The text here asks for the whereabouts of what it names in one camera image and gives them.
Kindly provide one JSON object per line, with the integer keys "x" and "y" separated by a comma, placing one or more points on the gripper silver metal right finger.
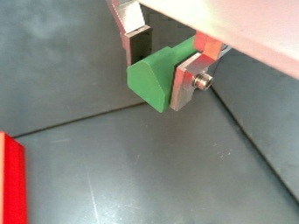
{"x": 191, "y": 76}

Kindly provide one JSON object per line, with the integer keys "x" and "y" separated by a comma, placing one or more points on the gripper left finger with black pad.
{"x": 135, "y": 32}

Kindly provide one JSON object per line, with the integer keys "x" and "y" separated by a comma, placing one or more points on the green three prong object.
{"x": 150, "y": 76}

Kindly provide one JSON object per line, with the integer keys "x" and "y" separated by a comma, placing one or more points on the red peg board base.
{"x": 12, "y": 182}

